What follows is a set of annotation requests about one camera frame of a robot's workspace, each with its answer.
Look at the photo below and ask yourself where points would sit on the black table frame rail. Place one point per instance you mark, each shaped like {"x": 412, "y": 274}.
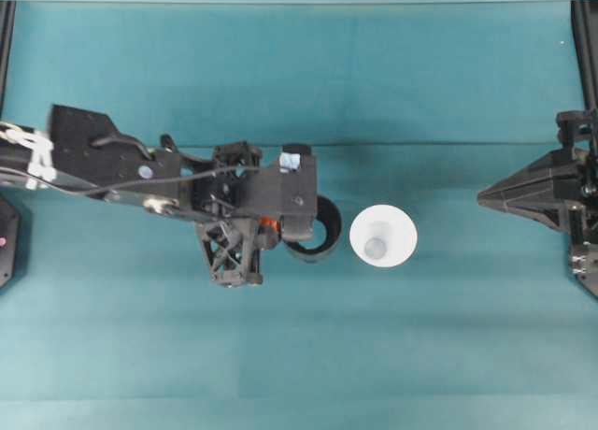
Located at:
{"x": 7, "y": 51}
{"x": 586, "y": 51}

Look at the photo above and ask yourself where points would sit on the white paper cup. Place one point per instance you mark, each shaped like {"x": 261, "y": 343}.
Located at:
{"x": 383, "y": 233}

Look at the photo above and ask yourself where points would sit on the blue-green table cloth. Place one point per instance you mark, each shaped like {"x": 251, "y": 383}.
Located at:
{"x": 299, "y": 355}

